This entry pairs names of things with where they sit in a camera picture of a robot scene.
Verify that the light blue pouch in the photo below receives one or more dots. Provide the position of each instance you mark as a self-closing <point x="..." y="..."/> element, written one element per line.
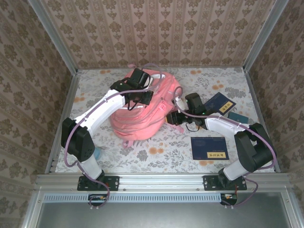
<point x="97" y="154"/>

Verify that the aluminium corner post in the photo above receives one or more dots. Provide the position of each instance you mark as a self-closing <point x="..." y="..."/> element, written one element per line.
<point x="53" y="38"/>
<point x="266" y="35"/>

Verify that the aluminium front rail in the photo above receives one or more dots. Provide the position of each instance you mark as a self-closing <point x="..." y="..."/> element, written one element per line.
<point x="161" y="183"/>

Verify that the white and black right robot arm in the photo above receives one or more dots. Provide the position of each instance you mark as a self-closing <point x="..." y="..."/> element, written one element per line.
<point x="221" y="126"/>

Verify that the aluminium side rail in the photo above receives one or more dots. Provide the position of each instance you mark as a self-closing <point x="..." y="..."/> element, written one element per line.
<point x="256" y="99"/>
<point x="69" y="99"/>

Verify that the dark teal box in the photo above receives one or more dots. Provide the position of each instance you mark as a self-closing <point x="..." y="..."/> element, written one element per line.
<point x="237" y="116"/>

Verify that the floral tablecloth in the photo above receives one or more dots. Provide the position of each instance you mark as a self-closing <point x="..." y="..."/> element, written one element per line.
<point x="166" y="156"/>

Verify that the aluminium outer frame bar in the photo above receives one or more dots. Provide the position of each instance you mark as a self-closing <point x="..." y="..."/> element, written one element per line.
<point x="291" y="209"/>
<point x="32" y="209"/>

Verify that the large navy book yellow label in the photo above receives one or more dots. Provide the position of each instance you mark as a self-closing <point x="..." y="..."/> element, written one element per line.
<point x="206" y="147"/>

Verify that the pink student backpack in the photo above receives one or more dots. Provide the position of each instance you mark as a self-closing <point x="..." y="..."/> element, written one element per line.
<point x="142" y="126"/>

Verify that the grey metal sheet panel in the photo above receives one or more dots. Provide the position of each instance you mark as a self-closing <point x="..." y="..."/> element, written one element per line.
<point x="154" y="216"/>

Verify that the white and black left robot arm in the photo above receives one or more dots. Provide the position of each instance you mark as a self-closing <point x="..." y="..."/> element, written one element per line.
<point x="107" y="109"/>

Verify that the small navy book yellow label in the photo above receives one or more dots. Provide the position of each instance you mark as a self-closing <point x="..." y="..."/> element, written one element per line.
<point x="217" y="102"/>

